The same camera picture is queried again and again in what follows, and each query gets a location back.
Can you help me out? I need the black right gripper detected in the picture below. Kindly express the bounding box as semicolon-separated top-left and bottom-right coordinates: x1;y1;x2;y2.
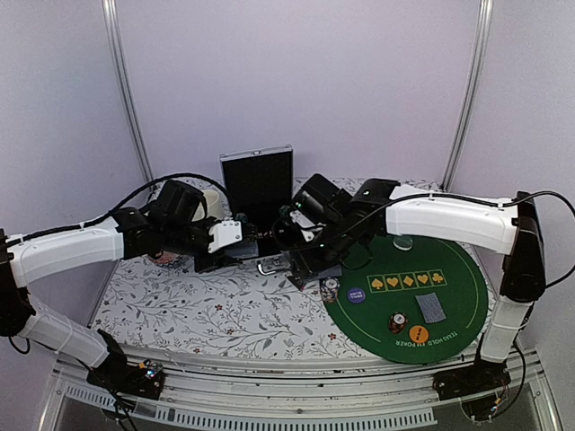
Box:
290;218;355;278

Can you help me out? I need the blue playing card deck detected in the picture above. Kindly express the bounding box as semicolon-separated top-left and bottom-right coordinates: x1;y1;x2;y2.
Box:
234;242;260;259

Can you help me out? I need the purple small blind button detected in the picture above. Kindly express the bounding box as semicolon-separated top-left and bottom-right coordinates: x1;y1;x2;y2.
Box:
347;288;367;304

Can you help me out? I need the aluminium poker case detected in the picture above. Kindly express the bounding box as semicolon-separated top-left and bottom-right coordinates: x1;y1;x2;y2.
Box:
220;145;294;275

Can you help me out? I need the clear dealer button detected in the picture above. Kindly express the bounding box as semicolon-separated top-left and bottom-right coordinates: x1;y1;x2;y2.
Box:
393;236;413;251

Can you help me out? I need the orange poker chip stack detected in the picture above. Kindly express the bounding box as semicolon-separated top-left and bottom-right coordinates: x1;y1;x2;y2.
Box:
388;313;406;334

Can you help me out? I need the orange big blind button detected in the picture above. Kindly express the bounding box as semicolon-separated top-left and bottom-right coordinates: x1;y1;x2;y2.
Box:
409;325;429;344

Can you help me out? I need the dealt blue playing card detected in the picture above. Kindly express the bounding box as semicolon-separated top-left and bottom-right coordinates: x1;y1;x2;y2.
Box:
415;293;447;324

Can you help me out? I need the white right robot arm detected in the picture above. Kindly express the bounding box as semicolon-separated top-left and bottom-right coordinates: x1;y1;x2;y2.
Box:
279;174;551;391

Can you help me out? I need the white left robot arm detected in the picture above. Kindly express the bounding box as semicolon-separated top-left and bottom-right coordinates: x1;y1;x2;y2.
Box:
1;208;244;390

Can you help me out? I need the green blue chip stack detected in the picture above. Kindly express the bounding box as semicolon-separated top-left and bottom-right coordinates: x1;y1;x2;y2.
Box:
235;213;249;224

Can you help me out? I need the red patterned bowl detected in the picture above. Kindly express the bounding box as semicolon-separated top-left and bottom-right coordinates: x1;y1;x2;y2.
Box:
147;251;184;268

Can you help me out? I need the cream ribbed ceramic mug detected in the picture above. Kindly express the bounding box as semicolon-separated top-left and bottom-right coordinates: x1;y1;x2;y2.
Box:
202;189;225;220

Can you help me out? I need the green round poker mat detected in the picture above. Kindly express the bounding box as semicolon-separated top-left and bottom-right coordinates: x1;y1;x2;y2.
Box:
323;237;490;365

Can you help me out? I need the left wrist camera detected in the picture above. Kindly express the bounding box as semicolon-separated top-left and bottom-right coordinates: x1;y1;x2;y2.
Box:
150;179;243;255

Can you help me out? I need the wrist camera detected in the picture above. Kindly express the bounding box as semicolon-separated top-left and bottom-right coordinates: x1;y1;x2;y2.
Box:
272;173;352;247
150;179;243;255

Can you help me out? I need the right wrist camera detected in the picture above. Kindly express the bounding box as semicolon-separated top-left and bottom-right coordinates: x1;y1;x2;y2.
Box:
272;173;352;247

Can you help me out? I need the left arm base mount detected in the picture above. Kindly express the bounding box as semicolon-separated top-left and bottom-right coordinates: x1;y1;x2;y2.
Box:
86;356;165;400

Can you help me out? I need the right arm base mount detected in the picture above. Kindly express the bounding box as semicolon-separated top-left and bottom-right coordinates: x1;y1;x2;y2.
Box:
432;357;511;422

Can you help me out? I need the front aluminium rail base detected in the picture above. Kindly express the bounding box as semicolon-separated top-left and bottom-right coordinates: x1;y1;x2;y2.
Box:
38;345;562;431

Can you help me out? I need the left aluminium frame post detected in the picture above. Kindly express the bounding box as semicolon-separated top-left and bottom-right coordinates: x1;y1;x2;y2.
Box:
102;0;154;181

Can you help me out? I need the aluminium frame post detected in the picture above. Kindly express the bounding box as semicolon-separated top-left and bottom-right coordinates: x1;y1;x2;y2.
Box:
102;0;154;181
440;0;494;190

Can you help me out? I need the right aluminium frame post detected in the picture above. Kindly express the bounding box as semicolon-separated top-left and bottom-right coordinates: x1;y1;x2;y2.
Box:
440;0;494;190

